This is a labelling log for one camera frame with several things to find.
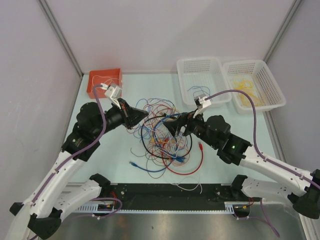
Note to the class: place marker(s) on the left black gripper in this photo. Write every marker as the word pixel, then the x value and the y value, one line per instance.
pixel 130 115

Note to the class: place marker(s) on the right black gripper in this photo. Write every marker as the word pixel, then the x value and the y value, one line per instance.
pixel 174 126

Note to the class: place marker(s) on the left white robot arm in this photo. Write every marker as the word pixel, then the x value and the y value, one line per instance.
pixel 43 212

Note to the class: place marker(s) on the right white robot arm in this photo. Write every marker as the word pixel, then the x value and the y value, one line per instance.
pixel 290 185

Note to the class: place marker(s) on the orange plastic box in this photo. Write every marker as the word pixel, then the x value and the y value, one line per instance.
pixel 104 76

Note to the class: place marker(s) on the left white plastic basket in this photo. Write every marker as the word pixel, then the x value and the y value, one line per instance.
pixel 200 75

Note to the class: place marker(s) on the white plastic basket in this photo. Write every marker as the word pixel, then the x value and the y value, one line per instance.
pixel 200 75
pixel 255 79

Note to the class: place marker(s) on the right white plastic basket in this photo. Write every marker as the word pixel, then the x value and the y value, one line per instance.
pixel 255 79

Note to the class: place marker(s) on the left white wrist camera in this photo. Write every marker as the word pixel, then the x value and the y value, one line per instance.
pixel 112 92

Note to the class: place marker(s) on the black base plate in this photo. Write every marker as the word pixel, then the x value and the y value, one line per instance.
pixel 168 197

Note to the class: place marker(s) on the white slotted cable duct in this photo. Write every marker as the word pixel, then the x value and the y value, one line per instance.
pixel 96 208

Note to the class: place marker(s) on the left aluminium corner post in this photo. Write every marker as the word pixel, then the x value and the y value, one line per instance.
pixel 52 21

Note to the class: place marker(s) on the aluminium corner post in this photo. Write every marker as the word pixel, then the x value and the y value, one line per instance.
pixel 52 21
pixel 289 17

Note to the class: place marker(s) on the right aluminium corner post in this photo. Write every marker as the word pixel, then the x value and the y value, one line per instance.
pixel 289 17

